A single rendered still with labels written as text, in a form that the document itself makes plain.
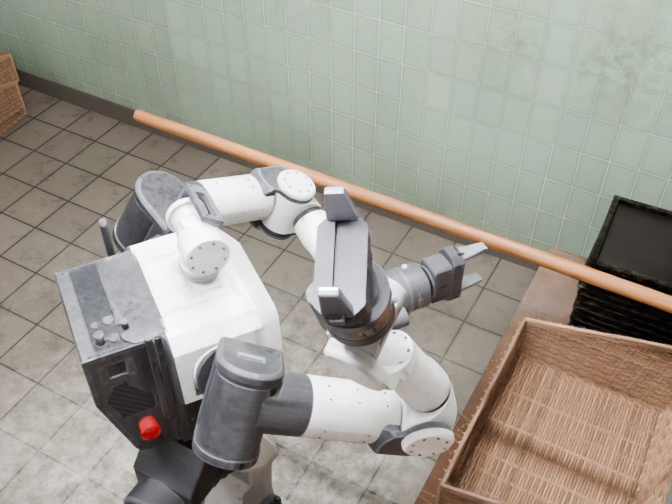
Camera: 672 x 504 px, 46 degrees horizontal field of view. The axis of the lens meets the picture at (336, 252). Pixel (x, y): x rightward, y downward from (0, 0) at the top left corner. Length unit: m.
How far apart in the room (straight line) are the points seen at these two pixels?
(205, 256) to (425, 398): 0.37
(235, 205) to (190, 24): 2.10
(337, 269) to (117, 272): 0.53
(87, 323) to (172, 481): 0.37
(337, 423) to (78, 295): 0.44
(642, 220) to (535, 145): 0.83
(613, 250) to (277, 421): 1.21
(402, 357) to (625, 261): 1.11
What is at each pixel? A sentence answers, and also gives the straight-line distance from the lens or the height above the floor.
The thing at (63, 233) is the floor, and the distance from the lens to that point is 3.54.
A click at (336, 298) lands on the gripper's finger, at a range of 0.75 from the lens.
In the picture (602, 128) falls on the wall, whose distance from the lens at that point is 2.84.
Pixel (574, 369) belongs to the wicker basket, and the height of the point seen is 0.62.
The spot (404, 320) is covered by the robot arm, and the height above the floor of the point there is 1.18.
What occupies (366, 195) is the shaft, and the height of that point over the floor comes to 1.20.
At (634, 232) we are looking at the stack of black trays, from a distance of 2.17.
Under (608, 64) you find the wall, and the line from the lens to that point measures 2.72.
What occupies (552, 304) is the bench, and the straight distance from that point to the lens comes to 2.37.
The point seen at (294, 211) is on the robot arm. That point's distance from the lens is 1.52.
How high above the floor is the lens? 2.27
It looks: 44 degrees down
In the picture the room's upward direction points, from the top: straight up
